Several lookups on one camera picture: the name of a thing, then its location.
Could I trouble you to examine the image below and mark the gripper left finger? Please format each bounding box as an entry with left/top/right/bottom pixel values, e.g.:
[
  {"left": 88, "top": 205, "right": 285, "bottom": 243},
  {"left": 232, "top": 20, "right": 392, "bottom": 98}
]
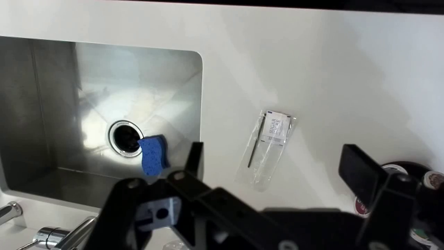
[{"left": 83, "top": 142, "right": 299, "bottom": 250}]

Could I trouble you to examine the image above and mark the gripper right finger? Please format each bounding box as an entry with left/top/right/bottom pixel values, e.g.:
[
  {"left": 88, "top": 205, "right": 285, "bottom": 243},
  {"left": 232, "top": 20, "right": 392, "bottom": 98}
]
[{"left": 338, "top": 144, "right": 421, "bottom": 250}]

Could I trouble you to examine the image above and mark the black pod stand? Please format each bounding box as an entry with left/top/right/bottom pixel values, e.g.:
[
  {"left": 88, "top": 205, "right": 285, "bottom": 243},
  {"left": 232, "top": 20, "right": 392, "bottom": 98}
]
[{"left": 353, "top": 161, "right": 444, "bottom": 250}]

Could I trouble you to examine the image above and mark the clear plastic pack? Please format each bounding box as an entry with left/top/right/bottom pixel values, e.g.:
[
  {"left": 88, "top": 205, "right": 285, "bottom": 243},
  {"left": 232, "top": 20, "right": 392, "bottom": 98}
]
[{"left": 235, "top": 109, "right": 297, "bottom": 191}]

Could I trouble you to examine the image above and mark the white-lidded coffee pod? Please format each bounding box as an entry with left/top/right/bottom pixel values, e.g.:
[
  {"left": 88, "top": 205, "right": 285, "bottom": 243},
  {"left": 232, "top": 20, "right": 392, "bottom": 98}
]
[{"left": 382, "top": 164, "right": 409, "bottom": 175}]

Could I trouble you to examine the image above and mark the red-lidded coffee pod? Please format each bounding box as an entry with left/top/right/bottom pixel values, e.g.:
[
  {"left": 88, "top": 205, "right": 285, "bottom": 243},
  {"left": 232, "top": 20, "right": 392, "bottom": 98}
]
[{"left": 354, "top": 196, "right": 370, "bottom": 218}]

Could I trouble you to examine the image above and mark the chrome tap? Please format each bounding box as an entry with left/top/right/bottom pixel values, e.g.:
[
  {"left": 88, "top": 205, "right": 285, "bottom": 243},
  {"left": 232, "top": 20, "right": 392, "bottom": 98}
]
[{"left": 16, "top": 216, "right": 98, "bottom": 250}]

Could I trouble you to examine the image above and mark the blue sponge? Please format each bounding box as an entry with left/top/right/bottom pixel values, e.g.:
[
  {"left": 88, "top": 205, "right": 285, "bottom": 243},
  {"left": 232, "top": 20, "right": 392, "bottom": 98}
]
[{"left": 138, "top": 135, "right": 170, "bottom": 176}]

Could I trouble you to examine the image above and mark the brown-lidded coffee pod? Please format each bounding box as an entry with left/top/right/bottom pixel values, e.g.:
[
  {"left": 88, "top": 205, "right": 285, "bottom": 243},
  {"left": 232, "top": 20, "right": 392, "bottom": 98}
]
[{"left": 422, "top": 170, "right": 444, "bottom": 190}]

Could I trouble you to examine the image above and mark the green-lidded coffee pod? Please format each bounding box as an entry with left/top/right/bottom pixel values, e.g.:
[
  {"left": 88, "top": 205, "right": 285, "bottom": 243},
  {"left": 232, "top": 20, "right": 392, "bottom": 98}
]
[{"left": 410, "top": 227, "right": 434, "bottom": 249}]

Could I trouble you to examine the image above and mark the white sugar sachet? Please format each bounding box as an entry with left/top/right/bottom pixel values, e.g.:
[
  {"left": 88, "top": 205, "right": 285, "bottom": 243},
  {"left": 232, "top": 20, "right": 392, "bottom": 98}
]
[{"left": 261, "top": 110, "right": 292, "bottom": 145}]

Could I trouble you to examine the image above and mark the chrome tap lever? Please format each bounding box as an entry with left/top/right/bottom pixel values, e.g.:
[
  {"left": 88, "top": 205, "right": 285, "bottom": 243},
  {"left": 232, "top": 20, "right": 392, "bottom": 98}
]
[{"left": 0, "top": 201, "right": 23, "bottom": 225}]

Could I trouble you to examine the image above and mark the black stir stick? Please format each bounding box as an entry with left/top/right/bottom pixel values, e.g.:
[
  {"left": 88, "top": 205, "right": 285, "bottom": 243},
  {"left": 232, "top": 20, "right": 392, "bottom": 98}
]
[{"left": 247, "top": 114, "right": 267, "bottom": 168}]

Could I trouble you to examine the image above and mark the stainless steel sink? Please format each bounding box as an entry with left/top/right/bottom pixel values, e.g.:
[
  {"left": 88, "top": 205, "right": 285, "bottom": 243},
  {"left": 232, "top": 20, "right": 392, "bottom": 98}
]
[{"left": 0, "top": 36, "right": 203, "bottom": 213}]

